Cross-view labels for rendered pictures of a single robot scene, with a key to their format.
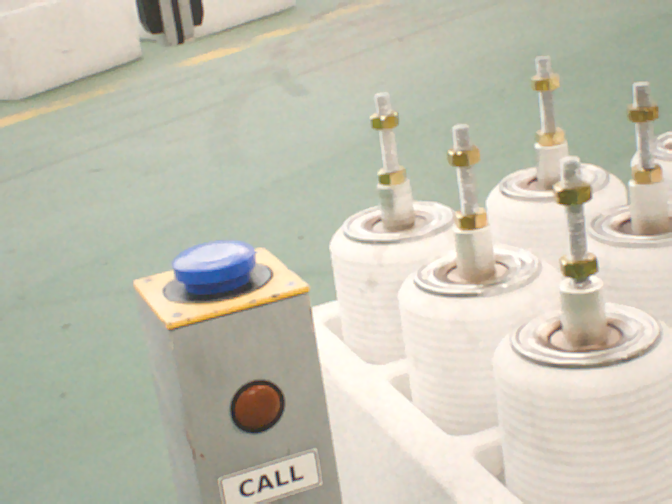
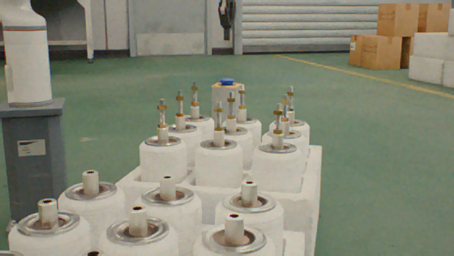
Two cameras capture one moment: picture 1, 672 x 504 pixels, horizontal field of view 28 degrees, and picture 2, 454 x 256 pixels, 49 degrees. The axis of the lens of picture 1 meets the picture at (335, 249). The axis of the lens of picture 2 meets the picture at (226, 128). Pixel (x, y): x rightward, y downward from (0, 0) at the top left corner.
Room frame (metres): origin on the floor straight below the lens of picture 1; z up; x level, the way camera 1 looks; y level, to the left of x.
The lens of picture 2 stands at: (1.32, -1.13, 0.51)
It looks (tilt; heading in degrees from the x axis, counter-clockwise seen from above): 13 degrees down; 121
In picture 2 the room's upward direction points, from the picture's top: straight up
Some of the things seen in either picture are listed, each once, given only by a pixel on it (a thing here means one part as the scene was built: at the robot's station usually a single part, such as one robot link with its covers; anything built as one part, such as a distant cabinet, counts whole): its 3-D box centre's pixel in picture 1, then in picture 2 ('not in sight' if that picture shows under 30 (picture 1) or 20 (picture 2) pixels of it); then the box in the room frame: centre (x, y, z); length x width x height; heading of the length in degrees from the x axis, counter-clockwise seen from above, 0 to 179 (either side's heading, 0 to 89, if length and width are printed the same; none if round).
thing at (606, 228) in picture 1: (650, 225); (231, 131); (0.77, -0.19, 0.25); 0.08 x 0.08 x 0.01
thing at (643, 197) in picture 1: (649, 205); (231, 125); (0.77, -0.19, 0.26); 0.02 x 0.02 x 0.03
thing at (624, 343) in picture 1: (585, 336); (194, 118); (0.62, -0.12, 0.25); 0.08 x 0.08 x 0.01
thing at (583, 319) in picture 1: (583, 313); (194, 113); (0.62, -0.12, 0.26); 0.02 x 0.02 x 0.03
